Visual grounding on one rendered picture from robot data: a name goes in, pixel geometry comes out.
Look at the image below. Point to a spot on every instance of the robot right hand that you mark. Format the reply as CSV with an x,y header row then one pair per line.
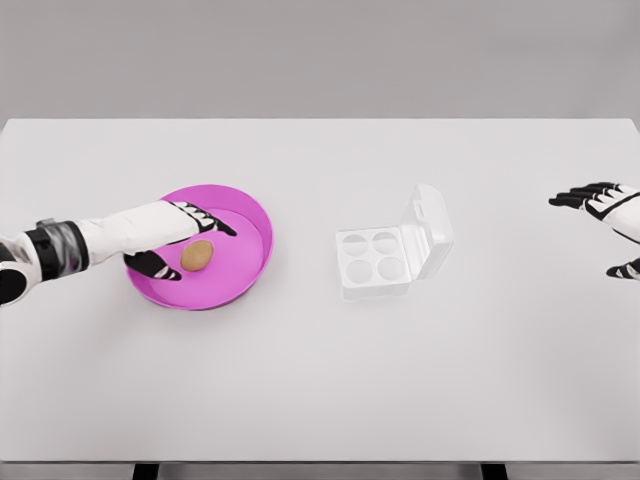
x,y
620,210

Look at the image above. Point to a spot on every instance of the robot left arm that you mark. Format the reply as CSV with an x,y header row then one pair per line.
x,y
75,245

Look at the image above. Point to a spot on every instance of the clear plastic egg box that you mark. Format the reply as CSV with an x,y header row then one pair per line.
x,y
395,250

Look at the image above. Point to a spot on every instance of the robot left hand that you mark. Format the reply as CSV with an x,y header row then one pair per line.
x,y
159,225

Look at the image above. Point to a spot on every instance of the brown egg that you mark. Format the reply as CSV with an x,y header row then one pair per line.
x,y
197,255

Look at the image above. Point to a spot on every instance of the pink round plate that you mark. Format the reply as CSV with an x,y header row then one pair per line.
x,y
235,260

